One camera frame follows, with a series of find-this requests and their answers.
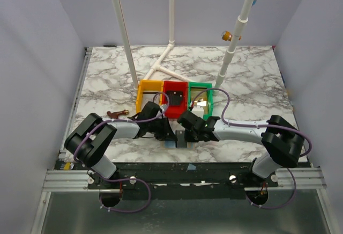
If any beige card holder wallet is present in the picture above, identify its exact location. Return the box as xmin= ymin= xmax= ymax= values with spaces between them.
xmin=162 ymin=130 xmax=196 ymax=150

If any dark card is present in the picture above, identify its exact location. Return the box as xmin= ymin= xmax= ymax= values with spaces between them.
xmin=175 ymin=130 xmax=188 ymax=149

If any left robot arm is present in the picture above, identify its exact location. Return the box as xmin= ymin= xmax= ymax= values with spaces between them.
xmin=64 ymin=101 xmax=177 ymax=179

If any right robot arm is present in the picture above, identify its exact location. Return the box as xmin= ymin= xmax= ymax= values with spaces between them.
xmin=177 ymin=111 xmax=304 ymax=179

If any gold cards stack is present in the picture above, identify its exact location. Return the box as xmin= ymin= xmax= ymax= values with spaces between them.
xmin=189 ymin=87 xmax=208 ymax=114

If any black VIP card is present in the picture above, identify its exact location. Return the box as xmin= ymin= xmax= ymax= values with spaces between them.
xmin=166 ymin=91 xmax=184 ymax=107

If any red plastic bin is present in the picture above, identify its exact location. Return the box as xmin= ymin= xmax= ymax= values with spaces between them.
xmin=163 ymin=81 xmax=188 ymax=119

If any green plastic bin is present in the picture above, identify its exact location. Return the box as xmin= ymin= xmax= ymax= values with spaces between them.
xmin=188 ymin=82 xmax=213 ymax=120

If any yellow plastic bin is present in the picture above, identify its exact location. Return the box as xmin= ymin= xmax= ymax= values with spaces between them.
xmin=136 ymin=80 xmax=163 ymax=113

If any brown small tool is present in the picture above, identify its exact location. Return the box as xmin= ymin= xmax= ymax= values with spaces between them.
xmin=107 ymin=109 xmax=129 ymax=119

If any orange knob on pole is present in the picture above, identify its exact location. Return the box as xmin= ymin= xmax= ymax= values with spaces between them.
xmin=221 ymin=31 xmax=234 ymax=42

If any white left PVC pole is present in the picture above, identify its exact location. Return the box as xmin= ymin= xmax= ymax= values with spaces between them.
xmin=111 ymin=0 xmax=139 ymax=89

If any white PVC jointed pole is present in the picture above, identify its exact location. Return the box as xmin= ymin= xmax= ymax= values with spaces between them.
xmin=214 ymin=0 xmax=253 ymax=88

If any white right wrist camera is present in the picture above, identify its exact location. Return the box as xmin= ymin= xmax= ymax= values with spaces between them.
xmin=191 ymin=106 xmax=204 ymax=118

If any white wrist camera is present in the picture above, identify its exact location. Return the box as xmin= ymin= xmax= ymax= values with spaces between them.
xmin=191 ymin=106 xmax=204 ymax=118
xmin=160 ymin=104 xmax=168 ymax=112

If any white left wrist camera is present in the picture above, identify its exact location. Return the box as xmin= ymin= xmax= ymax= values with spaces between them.
xmin=160 ymin=104 xmax=168 ymax=112

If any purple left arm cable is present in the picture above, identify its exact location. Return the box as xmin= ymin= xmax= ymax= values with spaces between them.
xmin=73 ymin=92 xmax=170 ymax=164

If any black mounting rail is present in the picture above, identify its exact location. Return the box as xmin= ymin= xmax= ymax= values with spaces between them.
xmin=88 ymin=163 xmax=278 ymax=200

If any white PVC pipe frame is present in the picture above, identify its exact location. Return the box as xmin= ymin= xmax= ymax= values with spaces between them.
xmin=143 ymin=0 xmax=199 ymax=84

